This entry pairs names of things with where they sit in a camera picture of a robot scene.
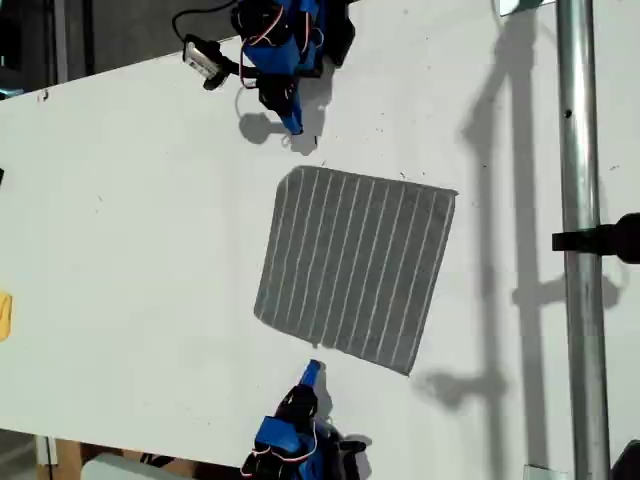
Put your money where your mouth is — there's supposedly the grey striped towel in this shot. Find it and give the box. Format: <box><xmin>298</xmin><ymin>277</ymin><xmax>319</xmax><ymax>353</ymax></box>
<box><xmin>253</xmin><ymin>164</ymin><xmax>460</xmax><ymax>379</ymax></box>

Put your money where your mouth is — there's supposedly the white box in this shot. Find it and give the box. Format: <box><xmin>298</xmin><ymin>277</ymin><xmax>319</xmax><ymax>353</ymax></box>
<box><xmin>80</xmin><ymin>452</ymin><xmax>201</xmax><ymax>480</ymax></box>

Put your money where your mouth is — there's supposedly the wooden table leg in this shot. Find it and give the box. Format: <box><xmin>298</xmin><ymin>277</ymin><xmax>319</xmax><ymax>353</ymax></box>
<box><xmin>54</xmin><ymin>439</ymin><xmax>84</xmax><ymax>480</ymax></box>

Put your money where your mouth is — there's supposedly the yellow object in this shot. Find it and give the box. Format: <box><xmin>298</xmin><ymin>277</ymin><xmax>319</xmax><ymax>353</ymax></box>
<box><xmin>0</xmin><ymin>291</ymin><xmax>14</xmax><ymax>343</ymax></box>

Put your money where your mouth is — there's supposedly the black clamp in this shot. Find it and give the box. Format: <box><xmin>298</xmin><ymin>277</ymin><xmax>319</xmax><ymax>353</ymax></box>
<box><xmin>551</xmin><ymin>212</ymin><xmax>640</xmax><ymax>265</ymax></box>

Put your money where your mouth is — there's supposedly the black round object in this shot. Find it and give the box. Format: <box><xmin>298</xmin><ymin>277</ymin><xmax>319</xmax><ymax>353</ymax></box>
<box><xmin>610</xmin><ymin>439</ymin><xmax>640</xmax><ymax>480</ymax></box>

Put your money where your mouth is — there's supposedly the red white servo wire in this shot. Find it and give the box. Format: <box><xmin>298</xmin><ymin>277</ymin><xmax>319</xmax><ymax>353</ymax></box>
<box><xmin>238</xmin><ymin>19</ymin><xmax>289</xmax><ymax>90</ymax></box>
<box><xmin>241</xmin><ymin>419</ymin><xmax>321</xmax><ymax>476</ymax></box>

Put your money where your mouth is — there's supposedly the black camera stalk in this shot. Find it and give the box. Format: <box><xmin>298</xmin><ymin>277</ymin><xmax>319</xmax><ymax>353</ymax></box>
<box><xmin>219</xmin><ymin>52</ymin><xmax>261</xmax><ymax>81</ymax></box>

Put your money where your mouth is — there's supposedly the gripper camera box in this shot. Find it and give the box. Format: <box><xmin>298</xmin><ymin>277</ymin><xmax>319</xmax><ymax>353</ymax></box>
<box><xmin>182</xmin><ymin>33</ymin><xmax>235</xmax><ymax>92</ymax></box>
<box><xmin>337</xmin><ymin>433</ymin><xmax>370</xmax><ymax>480</ymax></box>

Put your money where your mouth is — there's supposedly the black camera cable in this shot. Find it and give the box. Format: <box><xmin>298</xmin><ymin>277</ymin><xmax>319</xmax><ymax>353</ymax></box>
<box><xmin>171</xmin><ymin>0</ymin><xmax>237</xmax><ymax>39</ymax></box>

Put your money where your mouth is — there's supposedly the steel post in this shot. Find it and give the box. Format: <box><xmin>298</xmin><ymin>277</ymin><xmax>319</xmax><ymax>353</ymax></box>
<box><xmin>554</xmin><ymin>0</ymin><xmax>612</xmax><ymax>480</ymax></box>

